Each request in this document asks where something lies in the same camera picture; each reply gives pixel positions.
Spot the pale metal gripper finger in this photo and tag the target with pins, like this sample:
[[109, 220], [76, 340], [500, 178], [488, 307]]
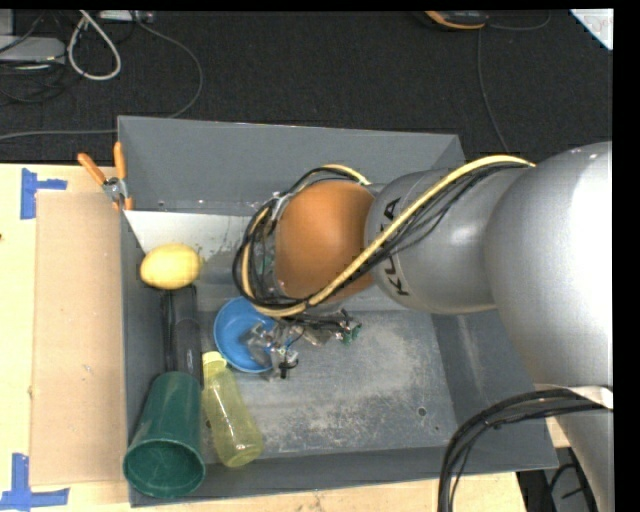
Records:
[[261, 356], [257, 334]]

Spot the blue bowl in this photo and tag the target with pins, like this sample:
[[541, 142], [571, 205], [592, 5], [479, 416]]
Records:
[[231, 330]]

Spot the yellow clear plastic bottle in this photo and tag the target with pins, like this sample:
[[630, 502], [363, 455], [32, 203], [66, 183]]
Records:
[[230, 415]]

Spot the black cylindrical tube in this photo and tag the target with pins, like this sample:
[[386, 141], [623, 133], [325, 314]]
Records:
[[184, 335]]

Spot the grey metal bin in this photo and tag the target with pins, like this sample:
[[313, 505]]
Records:
[[350, 400]]

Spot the yellow toy lemon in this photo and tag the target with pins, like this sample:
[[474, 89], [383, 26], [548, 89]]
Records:
[[170, 266]]

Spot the dark green plastic cup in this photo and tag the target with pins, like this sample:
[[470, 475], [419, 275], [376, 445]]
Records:
[[167, 435]]

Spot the brown cardboard board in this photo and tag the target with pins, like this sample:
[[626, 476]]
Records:
[[75, 325]]

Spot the black cylinder on white bracket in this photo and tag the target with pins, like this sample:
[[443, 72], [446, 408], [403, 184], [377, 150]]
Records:
[[284, 369]]

